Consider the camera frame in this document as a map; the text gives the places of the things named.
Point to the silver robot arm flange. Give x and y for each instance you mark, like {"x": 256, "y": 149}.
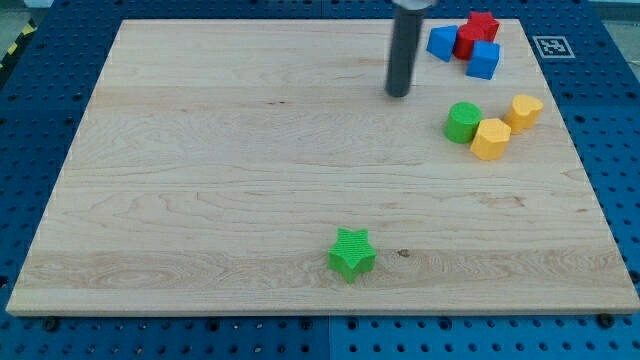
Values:
{"x": 415, "y": 5}

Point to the green star block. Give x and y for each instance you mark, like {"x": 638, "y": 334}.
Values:
{"x": 351, "y": 255}

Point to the light wooden board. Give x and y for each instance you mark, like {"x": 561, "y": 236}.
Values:
{"x": 216, "y": 160}

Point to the green cylinder block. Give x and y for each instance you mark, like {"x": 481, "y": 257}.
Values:
{"x": 462, "y": 122}

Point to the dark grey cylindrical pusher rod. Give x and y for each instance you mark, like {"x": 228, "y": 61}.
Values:
{"x": 406, "y": 33}

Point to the yellow hexagon block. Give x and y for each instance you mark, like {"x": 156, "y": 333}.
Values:
{"x": 491, "y": 139}

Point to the blue triangular block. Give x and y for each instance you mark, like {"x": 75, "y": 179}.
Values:
{"x": 441, "y": 42}

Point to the blue cube block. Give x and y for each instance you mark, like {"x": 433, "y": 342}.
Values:
{"x": 484, "y": 59}

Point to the red cylinder block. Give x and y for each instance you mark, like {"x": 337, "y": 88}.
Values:
{"x": 466, "y": 37}

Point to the yellow heart block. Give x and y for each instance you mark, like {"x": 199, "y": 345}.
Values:
{"x": 523, "y": 112}

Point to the red star block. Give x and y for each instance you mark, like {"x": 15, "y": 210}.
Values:
{"x": 487, "y": 22}

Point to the black white fiducial marker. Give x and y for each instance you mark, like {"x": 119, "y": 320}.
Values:
{"x": 553, "y": 47}

